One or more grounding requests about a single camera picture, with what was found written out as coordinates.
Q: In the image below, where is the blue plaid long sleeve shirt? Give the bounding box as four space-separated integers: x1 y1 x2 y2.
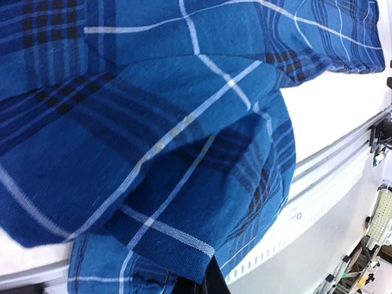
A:
1 1 385 293

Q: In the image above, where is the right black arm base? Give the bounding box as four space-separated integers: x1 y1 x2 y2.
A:
369 76 392 154

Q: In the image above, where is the front aluminium rail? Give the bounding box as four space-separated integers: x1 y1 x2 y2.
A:
0 104 392 294

